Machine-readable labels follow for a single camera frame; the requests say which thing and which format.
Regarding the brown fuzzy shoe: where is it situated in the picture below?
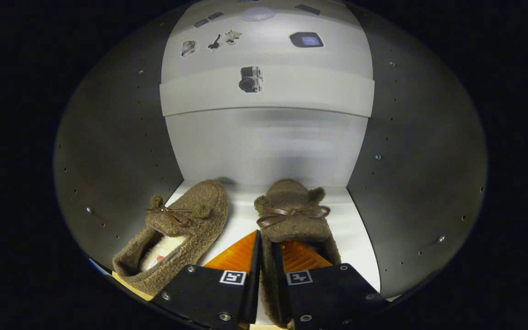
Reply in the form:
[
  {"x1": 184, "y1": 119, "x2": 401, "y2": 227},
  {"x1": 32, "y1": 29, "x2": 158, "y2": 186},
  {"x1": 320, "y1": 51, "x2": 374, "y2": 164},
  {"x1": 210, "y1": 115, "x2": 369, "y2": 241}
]
[
  {"x1": 112, "y1": 179, "x2": 229, "y2": 297},
  {"x1": 253, "y1": 179, "x2": 341, "y2": 328}
]

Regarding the dark grey shoe cabinet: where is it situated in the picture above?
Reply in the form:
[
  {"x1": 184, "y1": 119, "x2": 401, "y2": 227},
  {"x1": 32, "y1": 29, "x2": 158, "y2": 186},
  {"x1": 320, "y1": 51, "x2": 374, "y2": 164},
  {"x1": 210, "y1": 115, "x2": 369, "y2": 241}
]
[{"x1": 53, "y1": 0, "x2": 489, "y2": 303}]

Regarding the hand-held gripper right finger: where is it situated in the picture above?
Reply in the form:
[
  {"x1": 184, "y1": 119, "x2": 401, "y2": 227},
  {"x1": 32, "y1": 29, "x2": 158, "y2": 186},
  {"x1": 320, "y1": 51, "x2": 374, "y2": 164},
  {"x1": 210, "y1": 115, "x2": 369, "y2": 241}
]
[{"x1": 271, "y1": 241, "x2": 389, "y2": 330}]

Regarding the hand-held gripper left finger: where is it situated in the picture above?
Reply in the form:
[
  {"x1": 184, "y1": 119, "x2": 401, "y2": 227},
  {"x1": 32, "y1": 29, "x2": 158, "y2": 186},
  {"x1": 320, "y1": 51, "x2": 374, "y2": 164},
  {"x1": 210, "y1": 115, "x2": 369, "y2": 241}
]
[{"x1": 151, "y1": 230, "x2": 262, "y2": 330}]

